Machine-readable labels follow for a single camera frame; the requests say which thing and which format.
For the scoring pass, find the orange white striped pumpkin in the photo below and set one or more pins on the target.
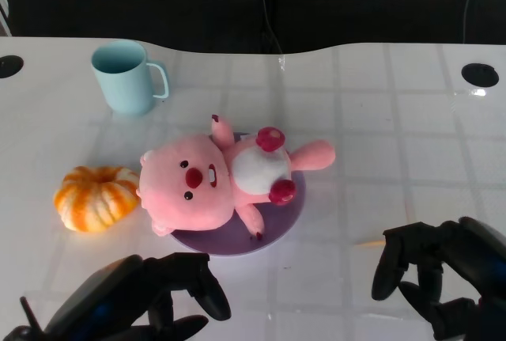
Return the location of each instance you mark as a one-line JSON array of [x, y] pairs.
[[93, 198]]

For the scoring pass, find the black backdrop curtain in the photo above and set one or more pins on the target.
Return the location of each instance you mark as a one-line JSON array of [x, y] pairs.
[[158, 1]]

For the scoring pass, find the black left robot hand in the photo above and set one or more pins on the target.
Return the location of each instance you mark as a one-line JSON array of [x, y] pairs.
[[114, 293]]

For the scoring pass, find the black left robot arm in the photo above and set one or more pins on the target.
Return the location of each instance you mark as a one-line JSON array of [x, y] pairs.
[[20, 333]]

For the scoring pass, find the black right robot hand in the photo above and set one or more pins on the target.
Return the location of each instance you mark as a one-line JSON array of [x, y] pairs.
[[454, 254]]

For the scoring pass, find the black table grommet hole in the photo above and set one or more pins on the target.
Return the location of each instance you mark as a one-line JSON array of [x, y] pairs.
[[479, 74], [10, 66]]

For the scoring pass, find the light blue mug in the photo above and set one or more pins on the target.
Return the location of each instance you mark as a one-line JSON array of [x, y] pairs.
[[124, 84]]

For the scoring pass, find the pale lavender round plate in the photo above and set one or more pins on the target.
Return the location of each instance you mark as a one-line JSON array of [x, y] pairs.
[[221, 244]]

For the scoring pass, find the pink plush doll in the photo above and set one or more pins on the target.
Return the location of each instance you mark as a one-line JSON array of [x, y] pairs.
[[189, 190]]

